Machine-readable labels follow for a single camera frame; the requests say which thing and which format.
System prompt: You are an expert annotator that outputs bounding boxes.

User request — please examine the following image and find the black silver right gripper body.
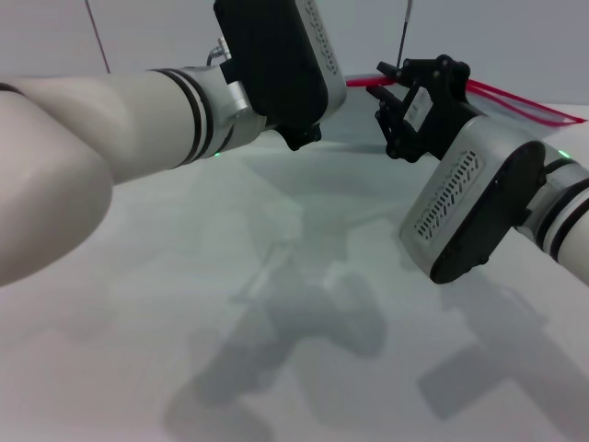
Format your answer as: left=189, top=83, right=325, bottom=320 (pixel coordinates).
left=398, top=87, right=548, bottom=285

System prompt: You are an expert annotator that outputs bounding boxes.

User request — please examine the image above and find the clear red-edged document bag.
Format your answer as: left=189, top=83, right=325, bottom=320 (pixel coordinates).
left=317, top=72, right=589, bottom=153

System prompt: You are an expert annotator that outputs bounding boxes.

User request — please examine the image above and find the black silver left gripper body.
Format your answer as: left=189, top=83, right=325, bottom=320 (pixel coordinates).
left=214, top=0, right=347, bottom=129

